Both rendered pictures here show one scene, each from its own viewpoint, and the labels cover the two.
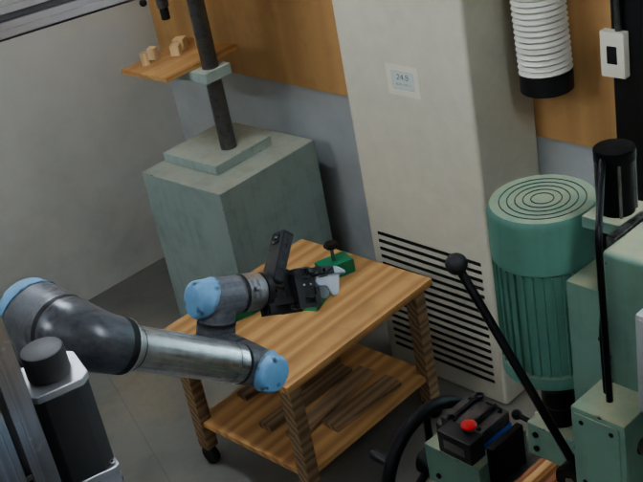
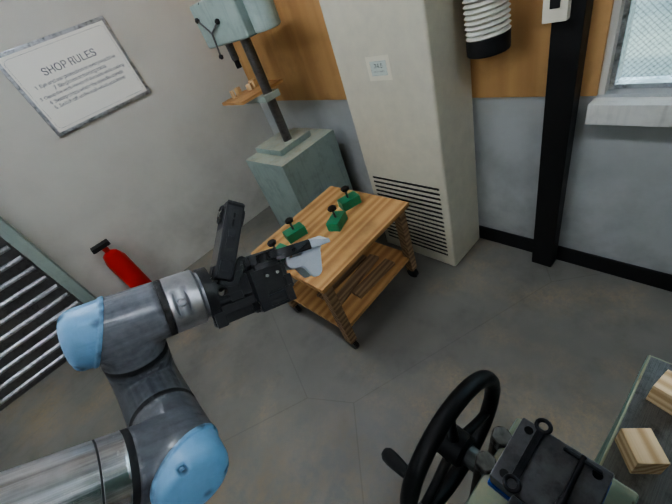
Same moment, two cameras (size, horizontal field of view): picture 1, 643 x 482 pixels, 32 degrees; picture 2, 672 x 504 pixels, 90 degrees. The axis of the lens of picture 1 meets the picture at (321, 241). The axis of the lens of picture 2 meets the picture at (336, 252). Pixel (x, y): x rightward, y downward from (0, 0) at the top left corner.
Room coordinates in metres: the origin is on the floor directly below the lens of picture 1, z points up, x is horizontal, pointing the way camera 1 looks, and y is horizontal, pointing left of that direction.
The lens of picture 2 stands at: (1.57, -0.11, 1.49)
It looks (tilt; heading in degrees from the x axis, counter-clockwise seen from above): 38 degrees down; 10
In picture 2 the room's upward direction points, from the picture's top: 23 degrees counter-clockwise
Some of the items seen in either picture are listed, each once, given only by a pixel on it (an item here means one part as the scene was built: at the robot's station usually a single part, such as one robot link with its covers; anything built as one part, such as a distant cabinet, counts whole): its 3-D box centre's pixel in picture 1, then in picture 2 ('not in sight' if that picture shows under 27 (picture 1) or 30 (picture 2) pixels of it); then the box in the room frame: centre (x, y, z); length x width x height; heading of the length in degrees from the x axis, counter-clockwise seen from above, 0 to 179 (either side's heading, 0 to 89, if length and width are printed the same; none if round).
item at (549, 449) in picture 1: (571, 445); not in sight; (1.51, -0.36, 1.03); 0.14 x 0.07 x 0.09; 38
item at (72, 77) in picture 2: not in sight; (80, 76); (3.97, 1.33, 1.48); 0.64 x 0.02 x 0.46; 129
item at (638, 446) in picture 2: not in sight; (640, 450); (1.70, -0.35, 0.92); 0.04 x 0.03 x 0.04; 168
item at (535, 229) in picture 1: (549, 283); not in sight; (1.53, -0.35, 1.35); 0.18 x 0.18 x 0.31
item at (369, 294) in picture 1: (305, 360); (338, 257); (2.98, 0.12, 0.32); 0.66 x 0.57 x 0.64; 132
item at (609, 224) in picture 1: (619, 201); not in sight; (1.42, -0.43, 1.53); 0.08 x 0.08 x 0.17; 38
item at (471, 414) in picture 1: (470, 426); (545, 496); (1.66, -0.21, 0.99); 0.13 x 0.11 x 0.06; 128
